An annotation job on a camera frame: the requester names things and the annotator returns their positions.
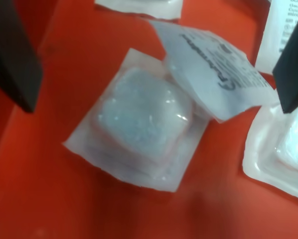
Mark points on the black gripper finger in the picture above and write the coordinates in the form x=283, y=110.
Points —
x=293, y=74
x=12, y=62

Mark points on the white gauze bandage pack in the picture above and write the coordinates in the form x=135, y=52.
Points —
x=139, y=112
x=263, y=154
x=213, y=74
x=139, y=7
x=273, y=32

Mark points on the red plastic crate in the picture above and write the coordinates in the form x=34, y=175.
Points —
x=39, y=174

